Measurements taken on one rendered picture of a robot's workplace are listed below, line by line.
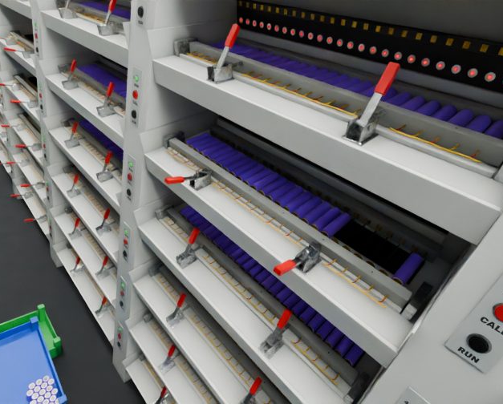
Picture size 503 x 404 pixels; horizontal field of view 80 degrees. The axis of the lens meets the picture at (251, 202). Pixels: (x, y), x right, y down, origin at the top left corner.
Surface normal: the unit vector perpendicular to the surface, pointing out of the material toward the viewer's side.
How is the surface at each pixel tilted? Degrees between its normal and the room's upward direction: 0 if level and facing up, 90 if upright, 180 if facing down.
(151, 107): 90
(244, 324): 17
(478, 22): 90
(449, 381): 90
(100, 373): 0
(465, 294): 90
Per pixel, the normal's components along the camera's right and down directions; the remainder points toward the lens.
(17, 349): 0.46, -0.65
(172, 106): 0.69, 0.48
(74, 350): 0.24, -0.86
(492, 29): -0.68, 0.18
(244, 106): -0.72, 0.43
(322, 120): 0.03, -0.76
